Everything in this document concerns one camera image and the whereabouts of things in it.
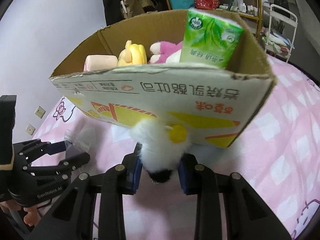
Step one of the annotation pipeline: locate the white fluffy plush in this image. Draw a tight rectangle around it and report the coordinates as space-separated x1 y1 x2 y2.
130 119 191 184

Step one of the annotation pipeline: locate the black hanging coat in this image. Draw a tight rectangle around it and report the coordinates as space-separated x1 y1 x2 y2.
103 0 124 26

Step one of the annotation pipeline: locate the beige hanging coat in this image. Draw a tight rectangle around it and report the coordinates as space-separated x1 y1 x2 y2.
120 0 156 19

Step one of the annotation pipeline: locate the yellow plush toy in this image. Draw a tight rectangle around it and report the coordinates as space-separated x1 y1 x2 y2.
117 40 147 67

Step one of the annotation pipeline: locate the green tissue pack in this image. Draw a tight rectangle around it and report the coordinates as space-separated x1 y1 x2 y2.
180 9 244 69

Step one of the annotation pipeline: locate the person's left hand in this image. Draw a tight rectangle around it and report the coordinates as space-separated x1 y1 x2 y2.
1 200 41 226

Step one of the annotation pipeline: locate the white rolling cart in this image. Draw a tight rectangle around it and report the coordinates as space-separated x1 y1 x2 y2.
260 2 298 63

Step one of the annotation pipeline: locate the lower wall socket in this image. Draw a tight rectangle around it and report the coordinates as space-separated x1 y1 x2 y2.
25 124 36 135

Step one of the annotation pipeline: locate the upper wall socket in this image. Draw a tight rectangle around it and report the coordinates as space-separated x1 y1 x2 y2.
35 106 46 119

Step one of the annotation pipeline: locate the cardboard box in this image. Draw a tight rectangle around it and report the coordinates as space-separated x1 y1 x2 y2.
50 10 277 148

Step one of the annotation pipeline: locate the wooden shelf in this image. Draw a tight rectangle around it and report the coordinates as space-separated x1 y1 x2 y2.
167 0 263 40

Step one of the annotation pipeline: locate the pink Hello Kitty bedsheet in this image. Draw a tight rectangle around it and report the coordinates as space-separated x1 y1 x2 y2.
35 57 319 239

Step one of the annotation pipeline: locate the pink plush toy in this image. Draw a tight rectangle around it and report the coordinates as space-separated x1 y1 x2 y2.
149 41 183 64

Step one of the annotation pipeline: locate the wall socket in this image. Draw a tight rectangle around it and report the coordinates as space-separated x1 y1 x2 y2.
35 106 46 119
25 124 36 135

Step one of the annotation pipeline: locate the clear plastic purple packet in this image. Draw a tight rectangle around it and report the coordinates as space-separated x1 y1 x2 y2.
64 128 96 158

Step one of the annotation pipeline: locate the pink swirl roll plush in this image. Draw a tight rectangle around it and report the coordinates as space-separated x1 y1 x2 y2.
84 55 118 72

